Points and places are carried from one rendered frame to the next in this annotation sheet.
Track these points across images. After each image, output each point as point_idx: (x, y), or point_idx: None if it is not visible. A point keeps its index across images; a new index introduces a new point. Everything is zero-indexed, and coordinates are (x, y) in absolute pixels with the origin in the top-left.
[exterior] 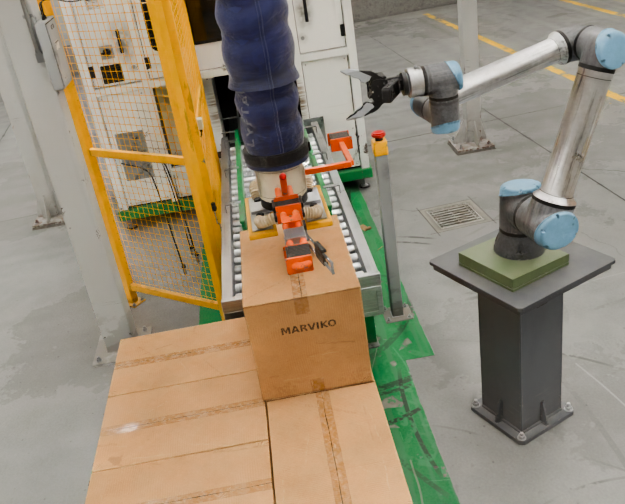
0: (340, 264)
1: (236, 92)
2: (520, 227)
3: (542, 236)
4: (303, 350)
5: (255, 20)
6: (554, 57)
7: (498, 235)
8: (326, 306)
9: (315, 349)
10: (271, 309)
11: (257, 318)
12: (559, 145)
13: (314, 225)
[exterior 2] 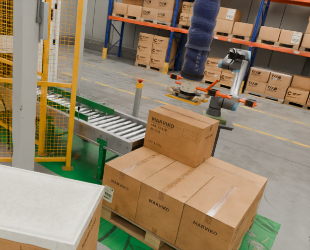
0: (202, 116)
1: (194, 50)
2: (225, 105)
3: (236, 106)
4: (206, 145)
5: (215, 26)
6: None
7: (211, 109)
8: (214, 128)
9: (207, 145)
10: (207, 129)
11: (204, 133)
12: (237, 81)
13: (206, 100)
